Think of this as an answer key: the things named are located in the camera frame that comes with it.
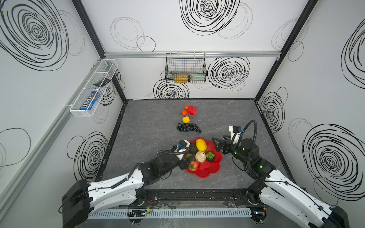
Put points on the large yellow lemon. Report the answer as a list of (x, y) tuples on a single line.
[(201, 145)]

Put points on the red pink apple fruit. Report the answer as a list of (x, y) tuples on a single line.
[(192, 110)]

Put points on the green lime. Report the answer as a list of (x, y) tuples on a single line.
[(188, 156)]

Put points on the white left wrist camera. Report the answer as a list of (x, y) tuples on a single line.
[(182, 147)]

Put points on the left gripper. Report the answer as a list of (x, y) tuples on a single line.
[(185, 164)]

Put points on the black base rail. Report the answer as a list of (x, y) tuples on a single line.
[(155, 197)]

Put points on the black grape bunch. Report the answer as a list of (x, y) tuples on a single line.
[(188, 127)]

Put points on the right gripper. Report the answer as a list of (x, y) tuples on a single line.
[(228, 142)]

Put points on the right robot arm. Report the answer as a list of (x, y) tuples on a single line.
[(272, 188)]

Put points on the black wire basket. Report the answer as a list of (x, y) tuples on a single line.
[(187, 66)]

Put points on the dark wrinkled avocado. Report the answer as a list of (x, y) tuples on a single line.
[(193, 148)]

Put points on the white slotted cable duct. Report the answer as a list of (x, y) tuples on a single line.
[(175, 213)]

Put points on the white wire shelf basket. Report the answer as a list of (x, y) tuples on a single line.
[(102, 69)]

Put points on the beige potato shaped fruit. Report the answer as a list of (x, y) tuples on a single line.
[(200, 157)]

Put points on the small yellow lemon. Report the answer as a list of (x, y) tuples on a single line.
[(186, 120)]

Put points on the red strawberry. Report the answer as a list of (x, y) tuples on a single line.
[(194, 165)]

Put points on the blue candy packet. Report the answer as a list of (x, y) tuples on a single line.
[(89, 102)]

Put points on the dark purple plum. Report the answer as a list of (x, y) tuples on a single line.
[(210, 157)]

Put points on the black remote control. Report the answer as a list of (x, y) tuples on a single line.
[(102, 83)]

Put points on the aluminium wall rail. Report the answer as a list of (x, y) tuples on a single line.
[(194, 54)]

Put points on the red flower shaped bowl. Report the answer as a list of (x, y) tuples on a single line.
[(205, 169)]

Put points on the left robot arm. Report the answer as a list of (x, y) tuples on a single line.
[(85, 198)]

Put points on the yellow box in basket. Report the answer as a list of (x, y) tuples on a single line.
[(181, 78)]

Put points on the green box in basket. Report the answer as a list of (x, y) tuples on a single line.
[(198, 78)]

